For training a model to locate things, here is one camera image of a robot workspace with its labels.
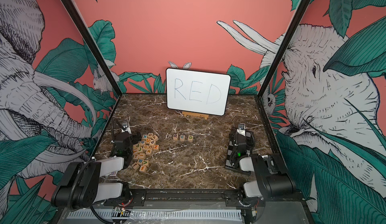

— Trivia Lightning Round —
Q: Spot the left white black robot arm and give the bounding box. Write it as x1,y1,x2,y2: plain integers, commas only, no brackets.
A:
51,131,136,211

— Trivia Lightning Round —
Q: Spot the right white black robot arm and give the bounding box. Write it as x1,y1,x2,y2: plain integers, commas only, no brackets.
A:
225,128,296,198

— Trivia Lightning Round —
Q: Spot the wooden block letter V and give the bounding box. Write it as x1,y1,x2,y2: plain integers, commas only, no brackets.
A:
143,160,150,167

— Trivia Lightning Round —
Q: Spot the wooden block orange letter front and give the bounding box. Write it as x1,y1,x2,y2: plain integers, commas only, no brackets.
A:
139,166,148,173

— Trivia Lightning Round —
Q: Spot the black white checkerboard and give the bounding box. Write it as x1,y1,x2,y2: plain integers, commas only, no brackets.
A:
225,129,255,175

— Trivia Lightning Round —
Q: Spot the wooden block far left front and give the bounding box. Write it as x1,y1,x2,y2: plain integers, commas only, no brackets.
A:
131,163,141,170

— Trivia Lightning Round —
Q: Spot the small wooden easel stand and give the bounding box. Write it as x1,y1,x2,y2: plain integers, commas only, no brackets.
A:
182,111,209,119

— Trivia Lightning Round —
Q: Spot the white dry-erase board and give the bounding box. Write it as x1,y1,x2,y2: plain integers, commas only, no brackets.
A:
166,68,231,116

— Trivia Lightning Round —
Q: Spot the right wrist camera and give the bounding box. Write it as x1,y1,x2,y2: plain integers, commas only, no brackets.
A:
237,123,246,136

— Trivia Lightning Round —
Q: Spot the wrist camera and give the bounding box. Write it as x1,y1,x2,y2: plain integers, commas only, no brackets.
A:
237,123,246,136
121,122,132,134

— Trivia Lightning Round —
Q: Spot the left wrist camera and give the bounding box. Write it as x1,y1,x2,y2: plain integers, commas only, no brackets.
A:
121,122,132,134

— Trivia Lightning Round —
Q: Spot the black front mounting rail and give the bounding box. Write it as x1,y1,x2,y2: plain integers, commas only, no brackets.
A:
64,188,302,207

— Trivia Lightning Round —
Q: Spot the white slotted cable duct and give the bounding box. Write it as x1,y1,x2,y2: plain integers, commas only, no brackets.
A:
66,208,243,221

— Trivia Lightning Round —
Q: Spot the left black frame post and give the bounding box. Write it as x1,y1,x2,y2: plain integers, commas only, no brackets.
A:
61,0,123,97

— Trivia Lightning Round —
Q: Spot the black frame post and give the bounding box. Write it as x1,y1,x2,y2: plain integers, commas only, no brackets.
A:
257,0,311,99
61,0,123,97

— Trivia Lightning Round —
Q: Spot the right black frame post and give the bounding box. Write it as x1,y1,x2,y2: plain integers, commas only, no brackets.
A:
257,0,311,99

